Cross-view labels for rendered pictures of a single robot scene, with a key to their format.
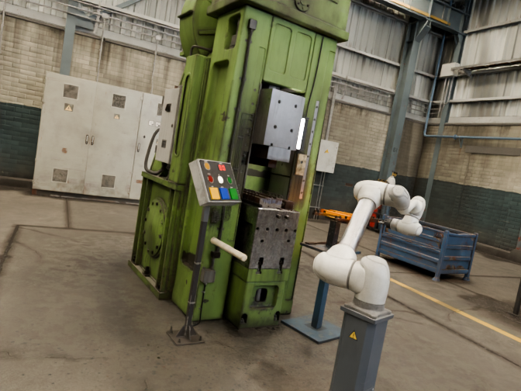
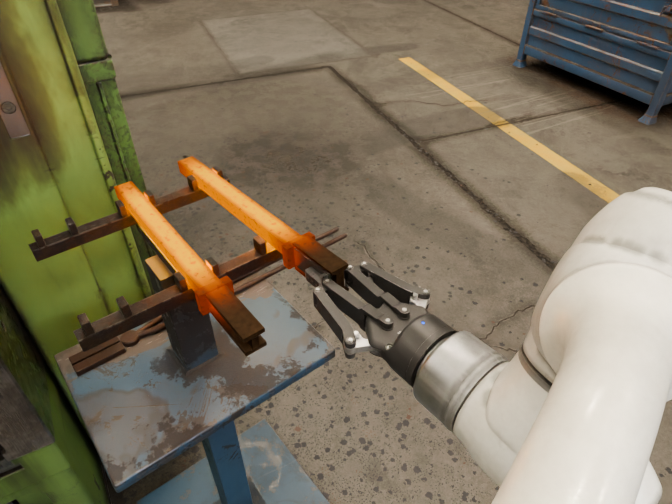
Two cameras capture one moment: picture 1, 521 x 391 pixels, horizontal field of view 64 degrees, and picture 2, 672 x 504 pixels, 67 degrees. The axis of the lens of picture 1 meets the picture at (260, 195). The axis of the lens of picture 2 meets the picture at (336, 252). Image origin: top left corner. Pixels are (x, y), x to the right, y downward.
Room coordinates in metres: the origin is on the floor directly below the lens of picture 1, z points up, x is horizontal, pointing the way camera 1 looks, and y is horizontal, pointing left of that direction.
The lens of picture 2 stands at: (2.68, -0.90, 1.38)
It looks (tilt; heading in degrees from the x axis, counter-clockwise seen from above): 40 degrees down; 4
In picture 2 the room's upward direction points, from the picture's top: straight up
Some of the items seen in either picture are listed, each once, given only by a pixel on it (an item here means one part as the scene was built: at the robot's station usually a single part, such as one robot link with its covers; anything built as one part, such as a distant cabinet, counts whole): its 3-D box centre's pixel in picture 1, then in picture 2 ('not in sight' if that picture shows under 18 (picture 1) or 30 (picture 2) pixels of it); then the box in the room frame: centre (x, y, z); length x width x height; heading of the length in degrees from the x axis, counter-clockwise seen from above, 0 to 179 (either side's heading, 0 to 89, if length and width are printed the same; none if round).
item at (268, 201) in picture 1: (256, 197); not in sight; (3.25, 0.03, 0.96); 0.42 x 0.20 x 0.09; 33
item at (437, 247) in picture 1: (423, 245); (630, 28); (6.40, -2.62, 0.36); 1.20 x 0.80 x 0.72; 32
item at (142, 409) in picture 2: (330, 247); (196, 355); (3.24, -0.61, 0.67); 0.40 x 0.30 x 0.02; 132
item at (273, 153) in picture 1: (263, 152); not in sight; (3.25, 0.03, 1.32); 0.42 x 0.20 x 0.10; 33
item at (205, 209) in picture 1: (198, 259); not in sight; (2.71, 0.33, 0.54); 0.04 x 0.04 x 1.08; 33
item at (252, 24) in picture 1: (234, 141); not in sight; (3.00, 0.25, 1.35); 0.08 x 0.05 x 1.70; 123
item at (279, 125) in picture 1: (273, 121); not in sight; (3.28, 0.00, 1.56); 0.42 x 0.39 x 0.40; 33
